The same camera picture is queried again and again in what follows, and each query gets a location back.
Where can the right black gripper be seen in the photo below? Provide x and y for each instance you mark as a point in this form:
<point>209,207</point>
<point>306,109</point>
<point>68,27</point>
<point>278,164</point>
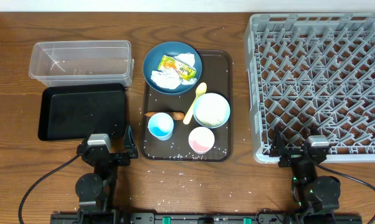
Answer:
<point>294,156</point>

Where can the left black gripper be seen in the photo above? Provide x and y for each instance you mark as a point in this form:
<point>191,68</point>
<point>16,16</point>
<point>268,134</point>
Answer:
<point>111,154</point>

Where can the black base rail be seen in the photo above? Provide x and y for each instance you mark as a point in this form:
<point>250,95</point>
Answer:
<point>150,218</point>

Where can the orange carrot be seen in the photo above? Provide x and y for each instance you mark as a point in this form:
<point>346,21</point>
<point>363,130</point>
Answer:
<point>175,115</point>

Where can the white tissue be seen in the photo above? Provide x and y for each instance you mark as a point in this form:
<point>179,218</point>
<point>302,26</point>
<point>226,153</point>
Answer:
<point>187,58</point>
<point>170,79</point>

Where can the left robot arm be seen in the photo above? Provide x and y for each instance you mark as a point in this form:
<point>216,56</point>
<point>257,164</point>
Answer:
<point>96,190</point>

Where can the dark blue plate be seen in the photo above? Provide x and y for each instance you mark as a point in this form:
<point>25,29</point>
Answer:
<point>153,59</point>

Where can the black rectangular tray bin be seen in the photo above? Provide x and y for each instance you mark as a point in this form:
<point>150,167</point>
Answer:
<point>75,112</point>

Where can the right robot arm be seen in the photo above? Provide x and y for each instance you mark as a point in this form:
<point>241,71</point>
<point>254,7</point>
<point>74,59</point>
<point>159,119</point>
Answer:
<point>318,196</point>

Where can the light blue bowl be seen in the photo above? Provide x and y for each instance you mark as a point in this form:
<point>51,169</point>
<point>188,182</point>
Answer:
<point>225,109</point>

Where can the pink cup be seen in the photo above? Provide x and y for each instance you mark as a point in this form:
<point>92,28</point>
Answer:
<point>201,140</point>

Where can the pale yellow plastic spoon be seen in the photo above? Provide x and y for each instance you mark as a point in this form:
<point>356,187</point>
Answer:
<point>200,90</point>

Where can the light blue cup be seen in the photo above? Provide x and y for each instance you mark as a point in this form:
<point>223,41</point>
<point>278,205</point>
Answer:
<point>161,126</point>

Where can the clear plastic waste bin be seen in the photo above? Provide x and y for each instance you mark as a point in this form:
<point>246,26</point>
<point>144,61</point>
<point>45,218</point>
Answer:
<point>82,62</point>

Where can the heap of rice grains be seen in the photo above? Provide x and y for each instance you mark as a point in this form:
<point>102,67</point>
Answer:
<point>210,111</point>

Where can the yellow green snack wrapper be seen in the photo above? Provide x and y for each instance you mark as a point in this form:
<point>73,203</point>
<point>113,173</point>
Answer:
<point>171,64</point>

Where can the dark brown serving tray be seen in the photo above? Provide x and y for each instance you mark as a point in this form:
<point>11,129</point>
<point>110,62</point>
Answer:
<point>217,74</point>

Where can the grey dishwasher rack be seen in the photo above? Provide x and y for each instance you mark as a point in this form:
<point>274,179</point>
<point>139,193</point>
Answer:
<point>312,71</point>

